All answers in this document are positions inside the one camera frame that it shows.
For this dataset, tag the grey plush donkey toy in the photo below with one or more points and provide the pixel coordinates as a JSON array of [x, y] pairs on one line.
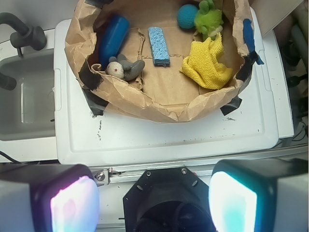
[[123, 69]]

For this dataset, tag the grey toy sink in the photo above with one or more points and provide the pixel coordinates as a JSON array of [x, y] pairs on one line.
[[27, 111]]

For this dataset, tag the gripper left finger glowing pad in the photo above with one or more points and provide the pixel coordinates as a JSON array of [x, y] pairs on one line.
[[48, 198]]

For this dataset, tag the yellow cloth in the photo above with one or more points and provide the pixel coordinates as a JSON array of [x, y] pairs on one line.
[[202, 64]]

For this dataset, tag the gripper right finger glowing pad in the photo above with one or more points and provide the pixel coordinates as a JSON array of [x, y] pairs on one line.
[[261, 195]]

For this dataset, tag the white plastic bin lid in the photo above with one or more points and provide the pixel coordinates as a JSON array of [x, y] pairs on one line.
[[114, 139]]

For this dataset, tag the metal corner bracket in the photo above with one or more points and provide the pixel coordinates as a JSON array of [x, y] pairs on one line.
[[102, 177]]

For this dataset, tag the aluminium frame rail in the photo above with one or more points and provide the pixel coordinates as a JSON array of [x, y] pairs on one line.
[[201, 167]]

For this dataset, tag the light blue sponge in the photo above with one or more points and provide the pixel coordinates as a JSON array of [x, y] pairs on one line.
[[158, 46]]

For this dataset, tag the blue knitted ball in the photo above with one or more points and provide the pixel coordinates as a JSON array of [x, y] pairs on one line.
[[186, 16]]

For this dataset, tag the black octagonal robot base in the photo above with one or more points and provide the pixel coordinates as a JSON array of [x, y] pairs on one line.
[[176, 203]]

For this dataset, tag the green plush toy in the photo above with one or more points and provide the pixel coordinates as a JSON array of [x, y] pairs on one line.
[[208, 20]]

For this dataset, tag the dark grey faucet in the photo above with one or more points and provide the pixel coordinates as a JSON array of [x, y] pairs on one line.
[[24, 35]]

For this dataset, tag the blue tape strip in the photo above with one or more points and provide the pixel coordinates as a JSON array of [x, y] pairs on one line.
[[248, 36]]

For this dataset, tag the blue plastic capsule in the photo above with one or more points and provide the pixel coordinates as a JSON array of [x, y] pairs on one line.
[[112, 39]]

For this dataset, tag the brown paper bag tray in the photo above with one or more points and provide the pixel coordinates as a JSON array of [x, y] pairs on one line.
[[160, 94]]

